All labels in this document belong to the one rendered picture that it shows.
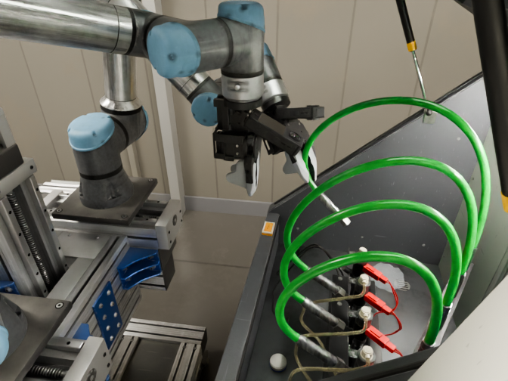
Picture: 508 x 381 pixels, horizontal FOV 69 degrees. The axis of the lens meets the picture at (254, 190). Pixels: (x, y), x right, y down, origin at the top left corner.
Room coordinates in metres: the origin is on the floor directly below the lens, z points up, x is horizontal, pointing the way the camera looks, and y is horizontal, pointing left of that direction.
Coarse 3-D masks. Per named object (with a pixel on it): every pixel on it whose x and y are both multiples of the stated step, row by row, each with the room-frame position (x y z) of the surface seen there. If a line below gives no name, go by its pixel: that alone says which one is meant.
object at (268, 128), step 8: (256, 112) 0.65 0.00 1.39; (248, 120) 0.63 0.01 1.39; (256, 120) 0.62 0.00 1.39; (264, 120) 0.64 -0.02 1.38; (272, 120) 0.65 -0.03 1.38; (248, 128) 0.63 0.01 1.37; (256, 128) 0.62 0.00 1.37; (264, 128) 0.62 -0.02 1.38; (272, 128) 0.62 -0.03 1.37; (280, 128) 0.64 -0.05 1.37; (264, 136) 0.62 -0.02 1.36; (272, 136) 0.62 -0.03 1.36; (280, 136) 0.61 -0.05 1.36; (288, 136) 0.62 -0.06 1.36; (296, 136) 0.62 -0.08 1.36; (280, 144) 0.61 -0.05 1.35; (288, 144) 0.61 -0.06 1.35; (296, 144) 0.61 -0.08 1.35; (288, 152) 0.61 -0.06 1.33; (296, 152) 0.61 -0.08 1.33
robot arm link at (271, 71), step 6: (264, 42) 0.95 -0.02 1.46; (264, 48) 0.93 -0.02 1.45; (264, 54) 0.92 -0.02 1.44; (270, 54) 0.93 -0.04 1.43; (264, 60) 0.91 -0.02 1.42; (270, 60) 0.91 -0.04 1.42; (264, 66) 0.90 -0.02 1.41; (270, 66) 0.90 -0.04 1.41; (276, 66) 0.92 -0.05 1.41; (264, 72) 0.89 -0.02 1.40; (270, 72) 0.89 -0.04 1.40; (276, 72) 0.90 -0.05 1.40; (264, 78) 0.88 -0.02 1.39; (270, 78) 0.88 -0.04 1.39; (276, 78) 0.88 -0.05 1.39
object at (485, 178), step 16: (400, 96) 0.66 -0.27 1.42; (352, 112) 0.70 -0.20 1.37; (448, 112) 0.60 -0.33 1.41; (320, 128) 0.73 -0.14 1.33; (464, 128) 0.58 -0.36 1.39; (480, 144) 0.57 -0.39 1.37; (304, 160) 0.75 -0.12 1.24; (480, 160) 0.56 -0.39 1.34; (480, 208) 0.55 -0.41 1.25; (480, 224) 0.54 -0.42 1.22
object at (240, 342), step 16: (272, 240) 0.81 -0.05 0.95; (256, 256) 0.74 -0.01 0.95; (272, 256) 0.82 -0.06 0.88; (256, 272) 0.68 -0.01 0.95; (256, 288) 0.63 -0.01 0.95; (240, 304) 0.58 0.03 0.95; (256, 304) 0.58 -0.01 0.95; (240, 320) 0.54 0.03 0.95; (256, 320) 0.59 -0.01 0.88; (240, 336) 0.49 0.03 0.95; (224, 352) 0.46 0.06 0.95; (240, 352) 0.46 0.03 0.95; (224, 368) 0.42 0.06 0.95; (240, 368) 0.42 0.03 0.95
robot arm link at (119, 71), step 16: (112, 64) 0.99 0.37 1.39; (128, 64) 1.01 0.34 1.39; (112, 80) 1.00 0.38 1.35; (128, 80) 1.01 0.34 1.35; (112, 96) 1.00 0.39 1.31; (128, 96) 1.01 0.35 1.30; (112, 112) 0.99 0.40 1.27; (128, 112) 0.99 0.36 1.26; (144, 112) 1.08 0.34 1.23; (128, 128) 0.98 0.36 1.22; (144, 128) 1.06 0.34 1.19; (128, 144) 0.97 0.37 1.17
